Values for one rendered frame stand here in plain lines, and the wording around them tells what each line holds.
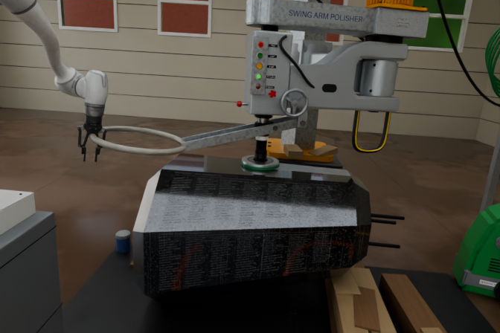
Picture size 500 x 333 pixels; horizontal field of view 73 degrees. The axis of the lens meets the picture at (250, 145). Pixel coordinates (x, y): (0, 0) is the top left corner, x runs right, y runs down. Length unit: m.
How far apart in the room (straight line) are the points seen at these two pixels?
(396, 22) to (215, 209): 1.33
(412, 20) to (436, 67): 6.59
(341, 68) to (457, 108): 7.16
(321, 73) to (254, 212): 0.79
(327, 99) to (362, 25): 0.41
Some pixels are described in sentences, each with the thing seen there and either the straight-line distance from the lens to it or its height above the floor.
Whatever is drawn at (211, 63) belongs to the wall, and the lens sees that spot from 7.95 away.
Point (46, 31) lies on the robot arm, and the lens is 1.58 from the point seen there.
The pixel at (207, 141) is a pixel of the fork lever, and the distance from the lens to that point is 1.81.
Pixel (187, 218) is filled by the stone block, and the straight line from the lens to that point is 1.68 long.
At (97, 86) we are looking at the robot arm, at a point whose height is 1.23.
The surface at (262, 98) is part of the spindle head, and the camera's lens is 1.76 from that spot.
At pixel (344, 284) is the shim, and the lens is 2.03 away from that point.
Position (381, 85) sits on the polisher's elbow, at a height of 1.30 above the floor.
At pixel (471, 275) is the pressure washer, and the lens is 2.75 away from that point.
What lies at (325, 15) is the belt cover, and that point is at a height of 1.63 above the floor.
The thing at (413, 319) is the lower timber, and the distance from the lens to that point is 2.18.
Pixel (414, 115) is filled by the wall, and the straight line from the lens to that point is 8.57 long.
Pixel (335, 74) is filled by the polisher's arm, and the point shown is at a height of 1.35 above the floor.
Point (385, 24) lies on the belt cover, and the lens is 1.99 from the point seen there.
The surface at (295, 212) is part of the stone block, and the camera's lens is 1.69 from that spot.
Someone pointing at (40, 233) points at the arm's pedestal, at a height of 0.76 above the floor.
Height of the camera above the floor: 1.38
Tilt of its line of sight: 14 degrees down
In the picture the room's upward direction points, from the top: 4 degrees clockwise
